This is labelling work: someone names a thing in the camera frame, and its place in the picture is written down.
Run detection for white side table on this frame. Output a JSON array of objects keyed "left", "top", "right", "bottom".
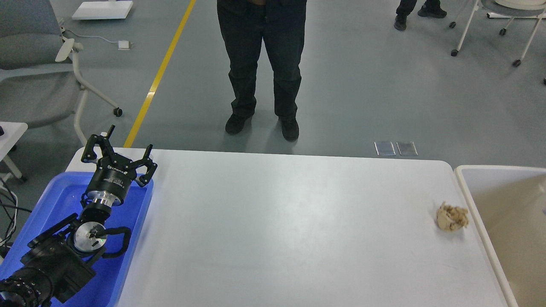
[{"left": 0, "top": 121, "right": 28, "bottom": 182}]

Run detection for crumpled brown paper ball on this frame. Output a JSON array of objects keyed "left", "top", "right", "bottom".
[{"left": 436, "top": 201, "right": 469, "bottom": 232}]

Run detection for grey office chair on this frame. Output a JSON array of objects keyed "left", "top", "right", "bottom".
[{"left": 0, "top": 0, "right": 122, "bottom": 144}]

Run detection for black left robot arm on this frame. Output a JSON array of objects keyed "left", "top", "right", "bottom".
[{"left": 1, "top": 127, "right": 157, "bottom": 307}]

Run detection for black cables at left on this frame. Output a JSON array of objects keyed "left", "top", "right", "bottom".
[{"left": 0, "top": 178, "right": 32, "bottom": 248}]

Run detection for white flat base plate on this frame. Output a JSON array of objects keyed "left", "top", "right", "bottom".
[{"left": 72, "top": 0, "right": 134, "bottom": 20}]

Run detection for blue plastic tray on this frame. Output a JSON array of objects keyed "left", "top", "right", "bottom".
[{"left": 0, "top": 172, "right": 154, "bottom": 307}]

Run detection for right metal floor plate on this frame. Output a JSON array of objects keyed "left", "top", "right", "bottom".
[{"left": 396, "top": 142, "right": 418, "bottom": 156}]

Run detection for white power adapter with cable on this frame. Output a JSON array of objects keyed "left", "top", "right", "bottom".
[{"left": 61, "top": 27, "right": 132, "bottom": 50}]

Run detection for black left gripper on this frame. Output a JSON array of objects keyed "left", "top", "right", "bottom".
[{"left": 81, "top": 125, "right": 157, "bottom": 206}]

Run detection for left metal floor plate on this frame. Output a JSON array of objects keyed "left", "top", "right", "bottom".
[{"left": 374, "top": 141, "right": 397, "bottom": 156}]

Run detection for person in black trousers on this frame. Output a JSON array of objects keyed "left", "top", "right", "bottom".
[{"left": 217, "top": 0, "right": 308, "bottom": 142}]

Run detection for metal floor plate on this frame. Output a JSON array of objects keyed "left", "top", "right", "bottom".
[
  {"left": 374, "top": 141, "right": 397, "bottom": 156},
  {"left": 396, "top": 142, "right": 418, "bottom": 156}
]

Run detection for white plastic bin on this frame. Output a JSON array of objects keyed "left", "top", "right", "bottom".
[{"left": 454, "top": 165, "right": 546, "bottom": 307}]

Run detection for white chair on casters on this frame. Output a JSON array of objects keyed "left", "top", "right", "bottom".
[{"left": 450, "top": 0, "right": 546, "bottom": 67}]

